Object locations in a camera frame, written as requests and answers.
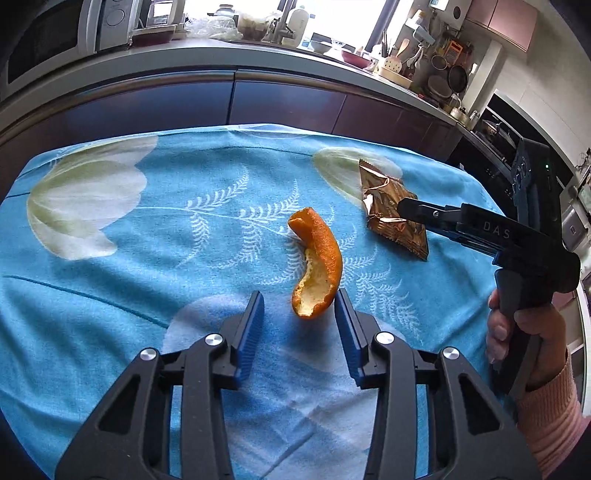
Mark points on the gold snack wrapper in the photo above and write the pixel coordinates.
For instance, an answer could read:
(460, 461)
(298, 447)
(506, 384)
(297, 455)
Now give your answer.
(388, 203)

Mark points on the orange peel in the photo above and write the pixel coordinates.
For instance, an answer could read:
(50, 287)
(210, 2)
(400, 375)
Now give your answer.
(323, 258)

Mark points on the clear plastic bag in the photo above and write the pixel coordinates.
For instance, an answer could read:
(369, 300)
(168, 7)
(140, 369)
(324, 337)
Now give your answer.
(212, 26)

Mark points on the blue floral tablecloth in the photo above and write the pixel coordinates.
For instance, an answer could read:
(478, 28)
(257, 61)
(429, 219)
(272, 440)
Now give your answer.
(161, 258)

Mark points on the kitchen faucet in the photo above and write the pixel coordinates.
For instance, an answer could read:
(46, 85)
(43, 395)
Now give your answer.
(281, 23)

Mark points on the silver appliance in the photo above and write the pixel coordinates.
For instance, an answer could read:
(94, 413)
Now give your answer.
(577, 212)

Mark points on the white bottle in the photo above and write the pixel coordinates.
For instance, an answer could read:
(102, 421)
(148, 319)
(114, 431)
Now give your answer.
(299, 25)

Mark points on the white utensil holder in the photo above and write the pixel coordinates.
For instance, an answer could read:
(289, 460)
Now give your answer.
(392, 69)

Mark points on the black frying pan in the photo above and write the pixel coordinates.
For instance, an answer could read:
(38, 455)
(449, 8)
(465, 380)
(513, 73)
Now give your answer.
(458, 78)

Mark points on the white microwave oven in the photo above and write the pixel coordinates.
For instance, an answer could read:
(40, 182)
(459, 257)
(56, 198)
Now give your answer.
(41, 46)

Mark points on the red bowl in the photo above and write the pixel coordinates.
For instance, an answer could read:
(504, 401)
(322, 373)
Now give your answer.
(356, 57)

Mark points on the pink wall cabinet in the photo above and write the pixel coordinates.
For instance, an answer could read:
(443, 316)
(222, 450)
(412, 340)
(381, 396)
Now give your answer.
(503, 21)

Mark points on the person's right hand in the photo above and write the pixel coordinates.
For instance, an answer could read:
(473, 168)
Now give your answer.
(547, 341)

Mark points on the steel pot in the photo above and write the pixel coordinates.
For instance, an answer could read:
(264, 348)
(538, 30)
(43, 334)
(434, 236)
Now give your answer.
(493, 129)

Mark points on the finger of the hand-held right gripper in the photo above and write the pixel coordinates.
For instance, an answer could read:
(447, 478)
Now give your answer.
(429, 211)
(466, 240)

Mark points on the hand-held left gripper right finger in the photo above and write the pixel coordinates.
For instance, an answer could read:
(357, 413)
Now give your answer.
(348, 341)

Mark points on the orange grater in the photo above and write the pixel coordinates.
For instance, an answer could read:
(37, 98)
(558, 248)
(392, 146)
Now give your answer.
(455, 50)

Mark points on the black stove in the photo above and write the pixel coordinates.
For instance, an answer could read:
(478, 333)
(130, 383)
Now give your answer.
(498, 147)

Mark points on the maroon kitchen counter cabinet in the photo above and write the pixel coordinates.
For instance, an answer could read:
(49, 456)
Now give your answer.
(277, 101)

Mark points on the dark red container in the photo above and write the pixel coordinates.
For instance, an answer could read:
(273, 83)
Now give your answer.
(153, 36)

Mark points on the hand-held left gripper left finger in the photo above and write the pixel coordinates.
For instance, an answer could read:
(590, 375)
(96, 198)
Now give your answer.
(247, 341)

